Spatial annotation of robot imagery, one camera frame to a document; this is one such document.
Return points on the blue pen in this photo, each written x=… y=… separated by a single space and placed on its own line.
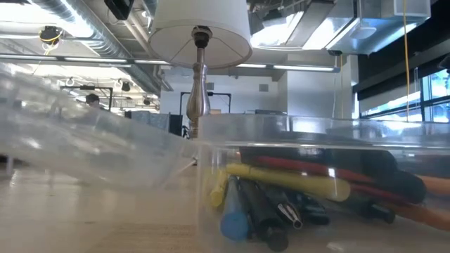
x=233 y=221

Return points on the black pen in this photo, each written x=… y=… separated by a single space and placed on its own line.
x=267 y=225
x=316 y=214

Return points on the clear plastic supply box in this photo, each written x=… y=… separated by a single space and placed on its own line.
x=105 y=147

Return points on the red black scissors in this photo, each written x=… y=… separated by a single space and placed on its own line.
x=404 y=186

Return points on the ceiling light bar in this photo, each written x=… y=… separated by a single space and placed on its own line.
x=299 y=67

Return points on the white shade table lamp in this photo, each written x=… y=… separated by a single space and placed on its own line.
x=200 y=17

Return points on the person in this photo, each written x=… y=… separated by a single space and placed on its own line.
x=92 y=100

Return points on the black metal rig frame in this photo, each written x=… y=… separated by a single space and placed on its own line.
x=205 y=93

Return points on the large silver air duct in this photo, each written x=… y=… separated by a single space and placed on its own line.
x=334 y=31

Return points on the silver ventilation duct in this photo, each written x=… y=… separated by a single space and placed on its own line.
x=102 y=38

